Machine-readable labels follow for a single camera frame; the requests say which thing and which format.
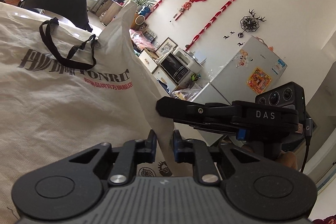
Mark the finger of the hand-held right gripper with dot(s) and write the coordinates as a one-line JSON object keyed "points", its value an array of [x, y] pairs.
{"points": [[199, 111]]}

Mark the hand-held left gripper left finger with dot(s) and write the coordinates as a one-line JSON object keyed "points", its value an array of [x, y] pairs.
{"points": [[151, 146]]}

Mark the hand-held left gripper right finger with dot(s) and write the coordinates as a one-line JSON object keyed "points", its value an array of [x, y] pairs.
{"points": [[178, 148]]}

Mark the white shopping bag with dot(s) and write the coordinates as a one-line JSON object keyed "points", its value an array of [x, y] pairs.
{"points": [[65, 108]]}

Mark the person's right hand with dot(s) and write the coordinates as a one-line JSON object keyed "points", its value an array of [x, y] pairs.
{"points": [[288, 159]]}

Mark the orange poster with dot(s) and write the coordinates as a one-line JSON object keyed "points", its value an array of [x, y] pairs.
{"points": [[258, 80]]}

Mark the black microwave oven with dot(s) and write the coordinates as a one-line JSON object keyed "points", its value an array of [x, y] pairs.
{"points": [[173, 67]]}

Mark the white refrigerator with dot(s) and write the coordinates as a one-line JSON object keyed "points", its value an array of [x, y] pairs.
{"points": [[236, 71]]}

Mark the white printer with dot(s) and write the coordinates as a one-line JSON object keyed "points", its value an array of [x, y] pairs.
{"points": [[190, 58]]}

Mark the white drawer cabinet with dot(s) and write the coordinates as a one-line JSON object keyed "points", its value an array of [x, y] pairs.
{"points": [[149, 61]]}

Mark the framed bear picture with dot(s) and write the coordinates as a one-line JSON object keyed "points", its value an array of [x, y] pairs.
{"points": [[166, 47]]}

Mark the pink cloth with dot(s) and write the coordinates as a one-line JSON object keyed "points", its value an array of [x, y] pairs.
{"points": [[140, 39]]}

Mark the blue plush toy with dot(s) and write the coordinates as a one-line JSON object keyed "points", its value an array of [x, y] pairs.
{"points": [[146, 10]]}

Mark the red floral clothing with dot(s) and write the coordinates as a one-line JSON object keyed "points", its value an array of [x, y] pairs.
{"points": [[324, 221]]}

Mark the wooden desk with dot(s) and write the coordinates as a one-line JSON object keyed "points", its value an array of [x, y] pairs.
{"points": [[113, 11]]}

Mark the black antler wall clock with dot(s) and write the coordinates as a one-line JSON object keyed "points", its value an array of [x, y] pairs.
{"points": [[249, 23]]}

